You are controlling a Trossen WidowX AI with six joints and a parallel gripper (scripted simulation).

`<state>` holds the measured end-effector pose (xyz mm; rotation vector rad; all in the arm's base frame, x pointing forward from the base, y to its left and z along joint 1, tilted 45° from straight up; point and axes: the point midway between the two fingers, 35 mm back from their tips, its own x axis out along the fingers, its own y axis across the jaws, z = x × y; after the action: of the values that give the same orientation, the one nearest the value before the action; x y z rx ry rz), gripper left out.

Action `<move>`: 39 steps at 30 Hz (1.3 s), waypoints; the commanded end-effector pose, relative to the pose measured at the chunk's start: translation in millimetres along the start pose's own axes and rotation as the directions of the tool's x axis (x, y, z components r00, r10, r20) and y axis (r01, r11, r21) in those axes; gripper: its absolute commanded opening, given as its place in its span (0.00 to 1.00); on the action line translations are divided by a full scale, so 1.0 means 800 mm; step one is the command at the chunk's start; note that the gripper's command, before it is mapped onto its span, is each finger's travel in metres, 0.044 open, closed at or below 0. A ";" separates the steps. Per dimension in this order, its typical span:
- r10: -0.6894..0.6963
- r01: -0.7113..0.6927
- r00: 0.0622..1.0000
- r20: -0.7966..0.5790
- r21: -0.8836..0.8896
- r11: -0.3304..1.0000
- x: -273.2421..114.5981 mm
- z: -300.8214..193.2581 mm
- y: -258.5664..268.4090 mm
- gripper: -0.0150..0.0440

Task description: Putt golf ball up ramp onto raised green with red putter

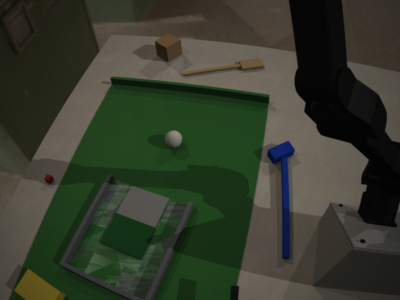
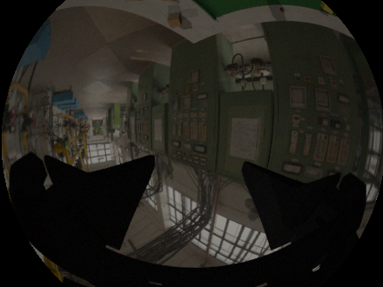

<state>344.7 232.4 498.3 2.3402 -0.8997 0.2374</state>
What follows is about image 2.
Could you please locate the brown cube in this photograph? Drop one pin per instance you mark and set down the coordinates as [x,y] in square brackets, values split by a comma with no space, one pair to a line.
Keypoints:
[174,20]

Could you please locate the green putting mat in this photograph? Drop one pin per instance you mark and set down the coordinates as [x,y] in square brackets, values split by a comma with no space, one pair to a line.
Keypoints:
[221,7]

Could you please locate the yellow rectangular block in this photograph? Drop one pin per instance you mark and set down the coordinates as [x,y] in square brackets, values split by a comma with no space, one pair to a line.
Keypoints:
[324,6]

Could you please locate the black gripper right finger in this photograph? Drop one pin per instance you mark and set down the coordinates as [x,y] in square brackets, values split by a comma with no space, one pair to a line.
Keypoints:
[282,202]

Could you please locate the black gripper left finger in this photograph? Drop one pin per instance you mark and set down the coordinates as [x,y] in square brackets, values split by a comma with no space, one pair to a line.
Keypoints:
[109,196]

